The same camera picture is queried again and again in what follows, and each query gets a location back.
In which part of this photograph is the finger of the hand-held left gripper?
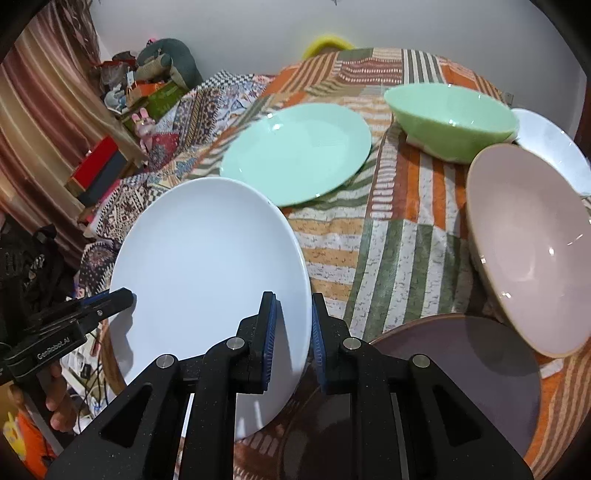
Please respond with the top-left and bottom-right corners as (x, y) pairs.
(81, 287), (136, 326)
(68, 291), (112, 312)

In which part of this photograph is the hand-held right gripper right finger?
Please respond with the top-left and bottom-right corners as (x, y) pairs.
(311, 292), (535, 480)

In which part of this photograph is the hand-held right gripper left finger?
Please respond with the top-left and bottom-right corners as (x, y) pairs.
(44, 291), (282, 480)

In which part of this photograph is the white plate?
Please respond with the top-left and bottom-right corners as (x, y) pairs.
(109, 176), (313, 444)

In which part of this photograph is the white bowl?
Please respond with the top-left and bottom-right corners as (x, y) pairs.
(510, 107), (591, 197)

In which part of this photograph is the person's left hand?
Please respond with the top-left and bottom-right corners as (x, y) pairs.
(45, 362), (79, 433)

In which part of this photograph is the dark cloth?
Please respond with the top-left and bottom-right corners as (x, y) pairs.
(0, 222), (70, 326)

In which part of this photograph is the orange plastic bag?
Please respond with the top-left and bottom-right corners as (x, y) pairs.
(0, 406), (56, 467)

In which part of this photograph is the striped patchwork blanket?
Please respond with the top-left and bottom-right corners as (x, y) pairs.
(233, 46), (591, 480)

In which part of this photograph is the red box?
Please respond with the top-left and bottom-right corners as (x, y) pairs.
(69, 136), (121, 190)

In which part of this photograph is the purple plate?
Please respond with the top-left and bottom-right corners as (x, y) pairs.
(277, 313), (542, 480)

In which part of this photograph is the pink bunny toy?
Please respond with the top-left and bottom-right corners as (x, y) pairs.
(131, 108), (160, 151)

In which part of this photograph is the striped brown curtain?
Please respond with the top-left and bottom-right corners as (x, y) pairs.
(0, 4), (148, 273)

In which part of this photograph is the mint green plate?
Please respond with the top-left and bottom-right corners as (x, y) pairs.
(220, 102), (374, 208)

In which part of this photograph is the ornate patterned blanket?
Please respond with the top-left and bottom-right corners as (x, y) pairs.
(76, 69), (278, 301)

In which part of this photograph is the blue white small toy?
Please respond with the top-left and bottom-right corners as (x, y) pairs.
(104, 85), (127, 112)

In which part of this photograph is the green box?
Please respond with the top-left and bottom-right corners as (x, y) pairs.
(148, 80), (190, 118)

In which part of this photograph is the orange box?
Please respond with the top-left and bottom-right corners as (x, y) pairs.
(127, 82), (163, 104)

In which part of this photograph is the pink bowl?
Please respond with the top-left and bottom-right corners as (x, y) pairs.
(465, 143), (591, 358)

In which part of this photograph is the grey green plush toy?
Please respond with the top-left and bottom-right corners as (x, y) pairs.
(136, 38), (204, 90)

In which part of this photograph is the green bowl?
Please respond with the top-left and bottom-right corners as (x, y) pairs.
(383, 83), (520, 164)

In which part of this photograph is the yellow chair back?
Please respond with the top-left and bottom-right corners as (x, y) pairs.
(302, 33), (354, 61)

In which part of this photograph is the tangle of cables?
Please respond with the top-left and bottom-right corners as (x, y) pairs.
(60, 323), (122, 435)

